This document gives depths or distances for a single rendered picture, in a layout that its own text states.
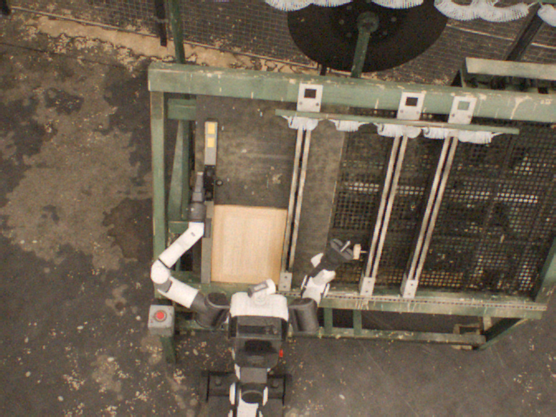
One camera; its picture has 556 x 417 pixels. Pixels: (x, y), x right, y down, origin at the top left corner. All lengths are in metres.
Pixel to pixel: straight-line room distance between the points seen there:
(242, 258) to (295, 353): 1.13
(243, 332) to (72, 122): 2.84
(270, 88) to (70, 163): 2.48
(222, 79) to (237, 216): 0.76
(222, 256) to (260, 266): 0.21
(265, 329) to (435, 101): 1.26
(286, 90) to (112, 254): 2.19
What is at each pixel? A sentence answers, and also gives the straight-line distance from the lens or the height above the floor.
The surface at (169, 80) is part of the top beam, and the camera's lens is 2.64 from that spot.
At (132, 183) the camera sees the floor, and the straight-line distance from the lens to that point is 4.61.
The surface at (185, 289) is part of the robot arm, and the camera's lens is 2.74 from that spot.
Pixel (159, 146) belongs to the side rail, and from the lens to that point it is 2.83.
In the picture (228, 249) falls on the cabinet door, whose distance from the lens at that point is 3.15.
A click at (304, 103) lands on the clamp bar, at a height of 1.89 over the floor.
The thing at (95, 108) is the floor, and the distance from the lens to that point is 5.05.
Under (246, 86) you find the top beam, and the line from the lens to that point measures 2.62.
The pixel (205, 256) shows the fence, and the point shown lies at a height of 1.05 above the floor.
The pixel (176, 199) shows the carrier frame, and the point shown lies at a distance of 3.61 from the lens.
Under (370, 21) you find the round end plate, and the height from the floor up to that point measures 1.88.
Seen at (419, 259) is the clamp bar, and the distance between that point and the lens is 3.24.
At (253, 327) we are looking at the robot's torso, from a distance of 2.67.
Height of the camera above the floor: 3.96
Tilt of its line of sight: 62 degrees down
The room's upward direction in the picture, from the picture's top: 11 degrees clockwise
